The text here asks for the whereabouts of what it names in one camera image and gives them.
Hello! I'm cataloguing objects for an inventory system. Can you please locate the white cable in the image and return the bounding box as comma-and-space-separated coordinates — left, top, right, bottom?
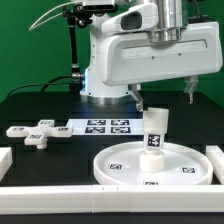
28, 1, 83, 32

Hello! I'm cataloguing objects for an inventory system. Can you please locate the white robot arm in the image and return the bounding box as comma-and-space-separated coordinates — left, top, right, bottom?
80, 0, 223, 110

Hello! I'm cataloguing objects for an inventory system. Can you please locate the white cross-shaped table base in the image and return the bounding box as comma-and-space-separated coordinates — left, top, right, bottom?
6, 120, 73, 149

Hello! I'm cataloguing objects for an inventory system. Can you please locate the white round table top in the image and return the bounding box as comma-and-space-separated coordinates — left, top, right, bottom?
93, 141, 213, 185

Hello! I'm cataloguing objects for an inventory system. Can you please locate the white left fence block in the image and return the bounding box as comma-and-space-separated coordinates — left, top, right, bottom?
0, 147, 13, 181

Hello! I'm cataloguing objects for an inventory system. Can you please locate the white front fence bar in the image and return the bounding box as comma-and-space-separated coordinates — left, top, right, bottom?
0, 185, 224, 215

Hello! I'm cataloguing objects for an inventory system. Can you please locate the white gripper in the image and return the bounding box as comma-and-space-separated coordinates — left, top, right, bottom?
99, 22, 223, 112

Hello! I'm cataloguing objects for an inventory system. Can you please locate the black cable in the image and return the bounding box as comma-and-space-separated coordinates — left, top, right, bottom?
5, 75, 75, 99

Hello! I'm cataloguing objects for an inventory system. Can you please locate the white marker sheet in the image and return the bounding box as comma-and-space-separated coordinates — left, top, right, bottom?
67, 119, 143, 136

